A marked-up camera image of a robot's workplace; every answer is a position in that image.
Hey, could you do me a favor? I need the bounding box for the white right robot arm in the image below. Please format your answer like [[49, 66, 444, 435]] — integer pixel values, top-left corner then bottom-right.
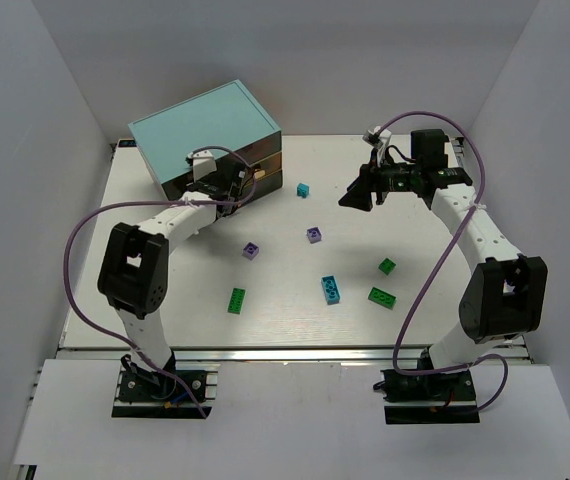
[[339, 127, 548, 373]]

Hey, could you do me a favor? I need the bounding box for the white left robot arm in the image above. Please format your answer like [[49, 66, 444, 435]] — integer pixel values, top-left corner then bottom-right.
[[98, 168, 255, 374]]

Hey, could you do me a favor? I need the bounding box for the small cyan lego brick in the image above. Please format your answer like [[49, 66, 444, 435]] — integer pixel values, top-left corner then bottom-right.
[[296, 183, 310, 198]]

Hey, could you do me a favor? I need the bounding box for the purple lego brick right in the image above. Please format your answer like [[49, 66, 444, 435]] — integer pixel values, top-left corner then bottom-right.
[[306, 227, 322, 244]]

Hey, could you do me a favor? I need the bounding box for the purple lego brick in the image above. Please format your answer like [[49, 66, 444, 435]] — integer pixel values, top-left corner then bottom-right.
[[242, 242, 260, 260], [306, 227, 322, 244]]

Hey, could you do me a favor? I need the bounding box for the teal drawer cabinet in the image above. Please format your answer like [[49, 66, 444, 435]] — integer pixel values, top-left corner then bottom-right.
[[129, 80, 283, 200]]

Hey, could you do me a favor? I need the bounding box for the purple lego brick left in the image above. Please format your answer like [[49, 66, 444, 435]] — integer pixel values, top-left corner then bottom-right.
[[242, 242, 260, 260]]

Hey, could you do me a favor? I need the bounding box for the small green lego brick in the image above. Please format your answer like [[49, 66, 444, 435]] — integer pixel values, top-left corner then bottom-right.
[[378, 258, 396, 275]]

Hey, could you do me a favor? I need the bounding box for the green lego brick right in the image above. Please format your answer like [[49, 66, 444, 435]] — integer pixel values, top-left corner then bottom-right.
[[368, 287, 396, 309]]

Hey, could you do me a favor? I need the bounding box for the cyan long lego brick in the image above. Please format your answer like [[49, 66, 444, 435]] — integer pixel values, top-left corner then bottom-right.
[[321, 275, 340, 305]]

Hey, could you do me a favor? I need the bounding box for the long green lego brick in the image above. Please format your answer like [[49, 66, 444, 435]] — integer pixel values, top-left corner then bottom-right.
[[227, 287, 246, 315]]

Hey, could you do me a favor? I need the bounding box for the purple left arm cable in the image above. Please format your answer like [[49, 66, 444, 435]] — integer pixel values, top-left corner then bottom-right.
[[63, 145, 259, 419]]

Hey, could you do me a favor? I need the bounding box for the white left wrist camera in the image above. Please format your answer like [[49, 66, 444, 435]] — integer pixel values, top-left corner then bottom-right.
[[186, 150, 217, 181]]

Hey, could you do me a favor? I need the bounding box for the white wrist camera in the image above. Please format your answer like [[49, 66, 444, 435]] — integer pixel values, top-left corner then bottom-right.
[[186, 150, 217, 181], [362, 126, 392, 150]]

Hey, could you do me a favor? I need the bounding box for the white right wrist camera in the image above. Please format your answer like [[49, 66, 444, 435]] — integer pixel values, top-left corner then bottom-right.
[[362, 126, 392, 150]]

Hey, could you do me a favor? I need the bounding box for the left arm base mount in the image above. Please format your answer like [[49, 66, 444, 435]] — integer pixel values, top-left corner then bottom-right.
[[111, 354, 218, 420]]

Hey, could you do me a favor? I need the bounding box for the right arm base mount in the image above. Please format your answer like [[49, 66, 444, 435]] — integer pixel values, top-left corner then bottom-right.
[[373, 369, 480, 425]]

